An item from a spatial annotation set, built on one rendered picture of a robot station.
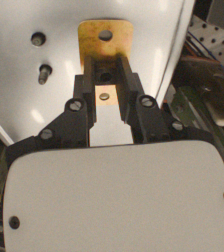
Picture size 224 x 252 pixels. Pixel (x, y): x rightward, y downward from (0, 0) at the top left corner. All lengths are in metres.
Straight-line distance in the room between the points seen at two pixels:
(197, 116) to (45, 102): 0.16
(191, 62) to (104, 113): 0.14
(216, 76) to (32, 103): 0.24
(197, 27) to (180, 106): 0.37
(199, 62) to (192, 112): 0.11
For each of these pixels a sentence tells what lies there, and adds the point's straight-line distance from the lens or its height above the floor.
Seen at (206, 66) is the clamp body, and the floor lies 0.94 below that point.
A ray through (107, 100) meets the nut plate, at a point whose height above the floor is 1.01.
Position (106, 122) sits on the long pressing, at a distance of 0.19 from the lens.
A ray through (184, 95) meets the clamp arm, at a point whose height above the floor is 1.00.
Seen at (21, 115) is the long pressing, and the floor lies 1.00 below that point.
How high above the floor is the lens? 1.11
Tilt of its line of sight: 35 degrees down
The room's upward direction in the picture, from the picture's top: 173 degrees clockwise
